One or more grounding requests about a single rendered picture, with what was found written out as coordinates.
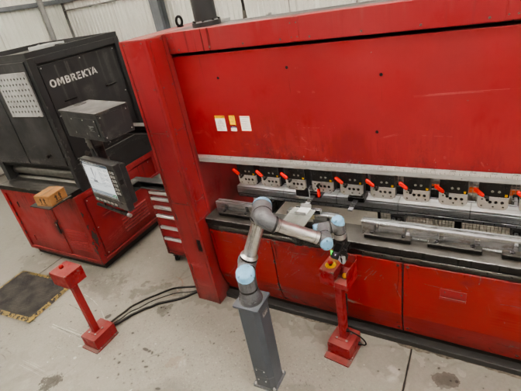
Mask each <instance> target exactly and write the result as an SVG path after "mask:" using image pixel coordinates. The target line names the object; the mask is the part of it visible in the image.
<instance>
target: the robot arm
mask: <svg viewBox="0 0 521 391"><path fill-rule="evenodd" d="M250 220H251V224H250V229H249V233H248V235H247V241H246V244H245V247H244V250H243V251H241V253H240V256H239V257H238V260H237V264H238V265H237V270H236V280H237V283H238V286H239V290H240V295H239V301H240V305H241V306H244V307H246V308H251V307H255V306H257V305H259V304H260V303H261V302H262V300H263V294H262V292H261V291H260V289H259V288H258V286H257V279H256V264H257V259H258V255H257V251H258V248H259V245H260V242H261V238H262V234H263V232H264V230H267V231H270V232H272V233H274V232H279V233H281V234H285V235H288V236H291V237H295V238H298V239H301V240H305V241H308V242H310V243H314V244H318V245H320V247H321V248H322V249H323V250H324V251H328V250H330V249H331V248H332V247H333V239H332V237H331V233H333V234H334V238H335V241H336V243H335V246H334V248H333V252H332V254H331V258H333V259H336V260H338V261H339V262H340V263H341V264H342V265H344V264H345V263H346V261H347V258H348V253H347V250H348V248H349V250H350V247H349V245H350V242H349V241H347V234H346V228H345V222H344V218H343V217H342V216H340V215H335V216H333V217H332V219H331V220H330V221H326V222H322V223H316V224H313V225H312V229H309V228H307V227H303V226H300V225H298V224H295V223H291V222H288V221H285V220H281V219H280V218H279V216H275V215H274V214H273V213H272V204H271V201H270V199H268V198H266V197H258V198H256V199H255V200H254V201H253V204H252V211H251V214H250ZM347 242H349V243H347ZM342 259H343V260H342Z"/></svg>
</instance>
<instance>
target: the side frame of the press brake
mask: <svg viewBox="0 0 521 391"><path fill-rule="evenodd" d="M188 26H192V22H190V23H187V24H184V26H182V27H178V28H177V27H173V28H170V29H165V30H161V31H158V32H155V33H150V34H147V35H144V36H138V37H136V38H132V39H129V40H124V41H121V42H119V47H120V50H121V52H122V57H123V60H124V62H125V65H126V70H127V72H128V75H129V79H130V81H131V84H132V87H133V91H134V94H135V96H136V100H137V104H138V106H139V109H140V113H141V116H142V119H143V123H144V126H145V128H146V131H147V136H148V138H149V141H150V145H151V147H152V151H153V153H154V157H155V160H156V162H157V167H158V170H159V172H160V176H161V179H162V182H163V185H164V189H165V192H166V194H167V199H168V202H169V204H170V207H171V211H172V213H173V217H174V221H175V223H176V226H177V229H178V233H179V236H180V238H181V242H182V245H183V248H184V251H185V255H186V258H187V260H188V265H189V268H190V270H191V274H192V277H193V280H194V283H195V287H196V289H197V292H198V297H199V298H201V299H207V300H209V301H213V302H215V303H219V304H221V302H222V301H223V300H224V299H225V298H226V297H227V294H226V292H227V291H228V290H229V285H228V284H227V282H226V280H225V279H224V277H223V274H222V272H221V271H220V268H219V263H218V259H217V257H216V251H215V248H214V245H213V242H212V237H211V234H210V231H209V226H208V223H206V221H205V218H206V217H207V216H208V215H209V214H210V213H211V212H212V211H213V210H214V209H215V208H216V207H217V206H216V200H218V199H232V200H238V201H244V202H253V201H254V198H253V197H247V196H241V195H239V193H238V190H237V186H238V185H239V184H240V180H239V175H237V174H236V173H235V172H234V171H232V169H233V168H235V169H236V170H237V166H236V164H227V163H216V162H205V161H199V159H198V153H197V150H196V146H195V142H194V138H193V135H192V131H191V126H190V123H189V120H188V114H187V111H186V108H185V103H184V99H183V96H182V93H181V87H180V85H179V81H178V76H177V72H176V69H175V66H174V61H173V57H175V56H178V55H180V54H170V53H169V49H168V46H167V41H166V38H165V33H168V32H171V31H174V30H177V29H182V28H185V27H188Z"/></svg>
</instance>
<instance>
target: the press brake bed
mask: <svg viewBox="0 0 521 391"><path fill-rule="evenodd" d="M208 226H209V231H210V234H211V237H212V242H213V245H214V248H215V251H216V257H217V259H218V263H219V268H220V271H221V272H222V274H223V277H224V279H225V280H226V282H227V284H228V285H229V290H228V291H227V292H226V294H227V296H228V297H232V298H235V299H237V298H238V297H239V295H240V290H239V286H238V283H237V280H236V270H237V265H238V264H237V260H238V257H239V256H240V253H241V251H243V250H244V247H245V244H246V241H247V235H248V233H249V230H247V229H242V228H237V227H228V226H223V225H219V224H214V223H208ZM347 253H348V254H353V255H356V259H357V278H356V280H355V281H354V283H353V284H352V286H351V287H350V288H349V290H348V291H345V293H346V294H347V304H348V310H347V322H348V327H350V328H353V329H355V330H358V331H360V332H361V333H362V334H367V335H371V336H374V337H379V338H382V339H385V340H388V341H393V342H396V343H400V344H405V345H409V346H413V347H415V348H420V349H423V350H426V351H431V352H433V353H437V354H441V355H446V356H448V357H451V358H456V359H458V360H461V361H465V362H470V363H473V364H476V365H481V366H484V367H488V368H491V369H496V370H499V371H503V372H508V373H510V374H513V375H518V376H521V275H516V274H511V273H506V272H497V271H492V270H488V269H483V268H474V267H469V266H464V265H456V264H451V263H446V262H441V261H432V260H427V259H422V258H414V257H409V256H404V255H400V254H391V253H386V252H381V251H373V250H368V249H363V248H358V247H350V250H349V248H348V250H347ZM257 255H258V259H257V264H256V279H257V286H258V288H259V289H260V290H262V291H266V292H269V293H270V295H269V297H268V298H267V302H268V306H269V308H272V309H274V310H280V311H282V312H286V313H291V314H295V315H297V316H301V317H306V318H309V319H312V320H317V321H319V322H323V323H327V324H332V325H334V326H338V319H337V311H336V297H335V289H334V287H332V286H330V285H326V284H323V283H321V282H320V277H319V268H320V267H321V266H322V265H323V263H324V262H325V261H326V259H327V258H328V257H329V256H330V254H329V251H324V250H323V249H322V248H321V247H320V245H318V244H314V243H310V242H308V241H305V240H302V246H298V245H297V244H296V238H295V237H289V236H284V235H279V234H270V233H265V232H263V234H262V238H261V240H260V245H259V248H258V251H257ZM440 289H447V290H452V291H456V292H463V293H467V297H466V304H464V303H457V302H453V301H450V300H445V299H440Z"/></svg>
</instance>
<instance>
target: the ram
mask: <svg viewBox="0 0 521 391"><path fill-rule="evenodd" d="M173 61H174V66H175V69H176V72H177V76H178V81H179V85H180V87H181V93H182V96H183V99H184V103H185V108H186V111H187V114H188V120H189V123H190V126H191V131H192V135H193V138H194V142H195V146H196V150H197V153H198V154H205V155H218V156H230V157H255V158H267V159H280V160H293V161H317V162H329V163H342V164H366V165H379V166H392V167H404V168H428V169H441V170H454V171H479V172H491V173H504V174H517V175H521V22H508V23H499V24H491V25H483V26H468V27H460V28H451V29H436V30H427V31H419V32H411V33H396V34H388V35H379V36H364V37H356V38H347V39H339V40H324V41H316V42H308V43H292V44H284V45H275V46H267V47H251V48H243V49H235V50H220V51H212V52H204V53H195V54H180V55H178V56H175V57H173ZM214 116H224V118H225V122H226V128H227V131H218V130H217V126H216V121H215V117H214ZM229 116H234V117H235V121H236V125H230V123H229ZM239 116H250V124H251V128H252V131H242V130H241V125H240V118H239ZM231 126H236V128H237V131H232V130H231ZM199 161H205V162H216V163H227V164H247V165H258V166H269V167H279V168H301V169H311V170H322V171H342V172H353V173H365V174H375V175H395V176H406V177H417V178H438V179H449V180H459V181H470V182H491V183H502V184H513V185H521V180H515V179H504V178H482V177H470V176H458V175H436V174H424V173H413V172H401V171H379V170H367V169H356V168H334V167H322V166H311V165H299V164H277V163H265V162H253V161H231V160H220V159H208V158H199Z"/></svg>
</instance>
